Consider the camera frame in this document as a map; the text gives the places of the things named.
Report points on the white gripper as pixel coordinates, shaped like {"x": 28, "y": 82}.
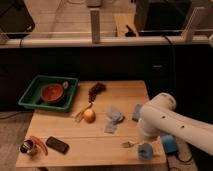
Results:
{"x": 145, "y": 137}

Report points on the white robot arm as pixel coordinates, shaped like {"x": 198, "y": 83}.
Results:
{"x": 158, "y": 116}

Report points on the silver metal cup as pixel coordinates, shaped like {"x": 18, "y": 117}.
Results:
{"x": 28, "y": 147}

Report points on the blue box on floor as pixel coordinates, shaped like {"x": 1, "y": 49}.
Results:
{"x": 169, "y": 144}

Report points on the crumpled blue cloth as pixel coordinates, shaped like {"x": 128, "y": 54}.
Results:
{"x": 116, "y": 118}

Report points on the yellow apple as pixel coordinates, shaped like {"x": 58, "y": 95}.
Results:
{"x": 89, "y": 115}

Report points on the black phone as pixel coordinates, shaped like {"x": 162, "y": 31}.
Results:
{"x": 57, "y": 145}

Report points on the small silver can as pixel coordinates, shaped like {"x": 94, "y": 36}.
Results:
{"x": 65, "y": 84}

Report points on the green plastic tray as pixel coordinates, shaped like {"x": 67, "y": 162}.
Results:
{"x": 31, "y": 97}

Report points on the orange bowl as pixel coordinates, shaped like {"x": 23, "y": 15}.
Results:
{"x": 52, "y": 92}

